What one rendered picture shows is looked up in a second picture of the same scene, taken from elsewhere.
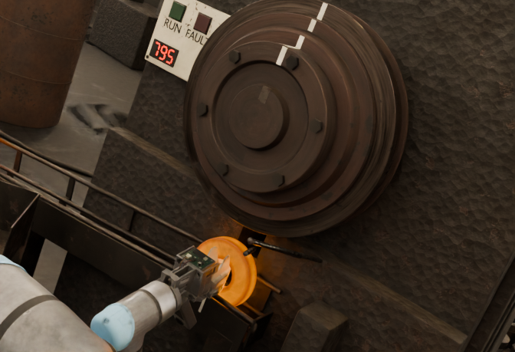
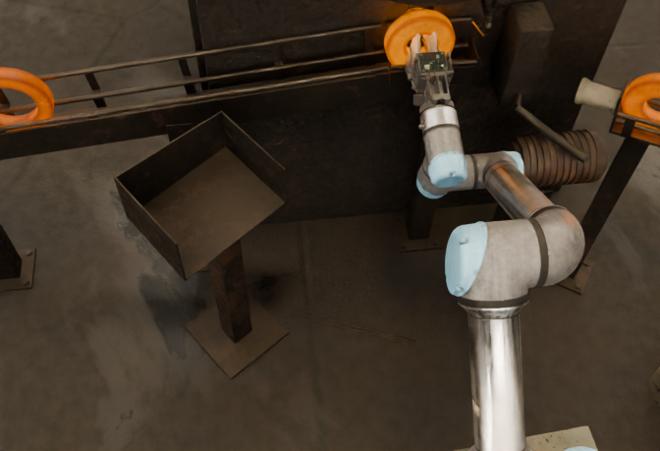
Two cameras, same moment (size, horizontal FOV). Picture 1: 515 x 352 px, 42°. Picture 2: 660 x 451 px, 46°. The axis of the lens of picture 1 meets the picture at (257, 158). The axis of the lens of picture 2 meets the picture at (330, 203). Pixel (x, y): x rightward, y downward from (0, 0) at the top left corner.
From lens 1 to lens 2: 1.11 m
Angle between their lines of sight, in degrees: 49
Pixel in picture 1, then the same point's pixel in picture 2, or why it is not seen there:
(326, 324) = (548, 27)
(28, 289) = (525, 236)
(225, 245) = (419, 24)
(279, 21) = not seen: outside the picture
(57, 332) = (571, 242)
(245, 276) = (449, 33)
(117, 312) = (452, 160)
